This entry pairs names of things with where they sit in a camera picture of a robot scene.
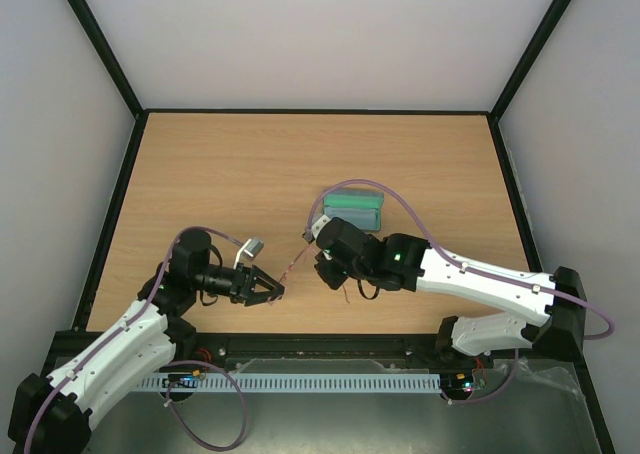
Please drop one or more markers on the metal tray foreground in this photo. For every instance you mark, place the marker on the metal tray foreground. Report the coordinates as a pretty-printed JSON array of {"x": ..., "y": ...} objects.
[{"x": 528, "y": 415}]

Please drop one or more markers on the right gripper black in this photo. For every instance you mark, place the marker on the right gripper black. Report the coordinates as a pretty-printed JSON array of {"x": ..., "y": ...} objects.
[{"x": 329, "y": 269}]

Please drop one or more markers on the black aluminium frame rail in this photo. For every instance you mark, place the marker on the black aluminium frame rail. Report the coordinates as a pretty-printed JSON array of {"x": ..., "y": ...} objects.
[{"x": 405, "y": 351}]

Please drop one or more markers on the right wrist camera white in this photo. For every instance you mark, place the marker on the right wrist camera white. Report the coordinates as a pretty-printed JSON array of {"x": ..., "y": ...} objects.
[{"x": 311, "y": 232}]

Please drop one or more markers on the grey glasses case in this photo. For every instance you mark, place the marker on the grey glasses case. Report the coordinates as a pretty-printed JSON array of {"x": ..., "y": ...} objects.
[{"x": 358, "y": 206}]

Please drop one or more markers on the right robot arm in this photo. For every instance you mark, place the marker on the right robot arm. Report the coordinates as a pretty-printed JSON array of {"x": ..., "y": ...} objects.
[{"x": 538, "y": 311}]

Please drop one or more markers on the pink translucent sunglasses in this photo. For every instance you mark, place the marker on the pink translucent sunglasses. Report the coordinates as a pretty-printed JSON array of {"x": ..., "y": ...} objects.
[{"x": 297, "y": 266}]

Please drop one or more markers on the light blue cleaning cloth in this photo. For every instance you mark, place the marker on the light blue cleaning cloth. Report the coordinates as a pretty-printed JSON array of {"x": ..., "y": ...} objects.
[{"x": 366, "y": 219}]

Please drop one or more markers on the light blue slotted cable duct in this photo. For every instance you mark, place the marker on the light blue slotted cable duct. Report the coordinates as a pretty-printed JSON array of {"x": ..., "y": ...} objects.
[{"x": 293, "y": 383}]

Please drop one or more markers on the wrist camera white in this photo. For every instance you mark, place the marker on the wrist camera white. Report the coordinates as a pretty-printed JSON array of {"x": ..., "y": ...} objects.
[
  {"x": 311, "y": 232},
  {"x": 249, "y": 250}
]

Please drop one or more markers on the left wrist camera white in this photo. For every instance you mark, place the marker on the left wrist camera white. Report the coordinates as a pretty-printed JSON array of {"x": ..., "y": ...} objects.
[{"x": 249, "y": 250}]

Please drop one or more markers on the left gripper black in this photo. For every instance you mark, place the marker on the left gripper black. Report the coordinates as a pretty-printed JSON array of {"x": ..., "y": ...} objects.
[{"x": 243, "y": 283}]

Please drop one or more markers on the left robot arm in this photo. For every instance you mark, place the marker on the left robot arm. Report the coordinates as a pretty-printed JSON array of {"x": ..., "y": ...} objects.
[{"x": 58, "y": 413}]

